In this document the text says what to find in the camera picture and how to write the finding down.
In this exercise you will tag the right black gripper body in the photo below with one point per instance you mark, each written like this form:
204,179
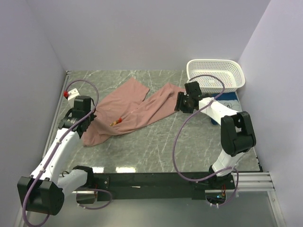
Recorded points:
187,108

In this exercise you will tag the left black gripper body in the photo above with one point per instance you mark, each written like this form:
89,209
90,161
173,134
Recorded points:
91,118

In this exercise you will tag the pink graphic t-shirt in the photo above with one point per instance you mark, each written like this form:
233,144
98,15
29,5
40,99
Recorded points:
128,109

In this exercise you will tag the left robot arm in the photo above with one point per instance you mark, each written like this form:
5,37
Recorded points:
43,191

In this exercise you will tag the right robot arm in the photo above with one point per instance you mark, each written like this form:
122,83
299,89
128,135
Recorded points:
237,133

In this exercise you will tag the folded blue t-shirt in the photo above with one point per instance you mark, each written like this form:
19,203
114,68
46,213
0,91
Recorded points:
230,100

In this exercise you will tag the white plastic basket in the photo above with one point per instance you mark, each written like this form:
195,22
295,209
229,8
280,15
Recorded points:
211,73

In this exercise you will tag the black base crossbar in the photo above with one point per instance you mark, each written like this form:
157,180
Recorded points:
158,185

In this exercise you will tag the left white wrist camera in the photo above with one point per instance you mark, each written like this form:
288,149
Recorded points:
70,95

